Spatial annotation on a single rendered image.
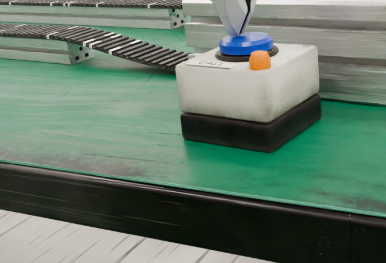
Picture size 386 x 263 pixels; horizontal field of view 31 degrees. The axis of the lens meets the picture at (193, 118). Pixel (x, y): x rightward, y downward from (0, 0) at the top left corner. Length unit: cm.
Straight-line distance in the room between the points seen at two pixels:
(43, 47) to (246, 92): 41
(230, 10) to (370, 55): 13
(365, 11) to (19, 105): 34
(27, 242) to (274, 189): 128
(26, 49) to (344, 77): 45
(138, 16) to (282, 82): 53
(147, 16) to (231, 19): 49
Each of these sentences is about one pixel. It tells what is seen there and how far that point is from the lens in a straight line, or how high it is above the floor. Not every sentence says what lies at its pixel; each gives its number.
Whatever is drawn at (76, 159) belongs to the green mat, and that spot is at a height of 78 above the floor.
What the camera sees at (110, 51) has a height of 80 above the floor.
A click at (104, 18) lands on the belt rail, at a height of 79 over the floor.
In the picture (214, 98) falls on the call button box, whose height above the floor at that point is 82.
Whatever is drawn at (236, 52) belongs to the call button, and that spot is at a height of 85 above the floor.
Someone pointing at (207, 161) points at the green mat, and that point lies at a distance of 48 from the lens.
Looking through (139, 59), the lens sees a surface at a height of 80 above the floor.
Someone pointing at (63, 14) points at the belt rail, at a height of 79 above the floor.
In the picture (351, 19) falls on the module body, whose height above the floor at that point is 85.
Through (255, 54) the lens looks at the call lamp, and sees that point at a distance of 47.
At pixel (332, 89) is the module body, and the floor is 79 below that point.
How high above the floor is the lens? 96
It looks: 19 degrees down
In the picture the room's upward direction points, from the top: 6 degrees counter-clockwise
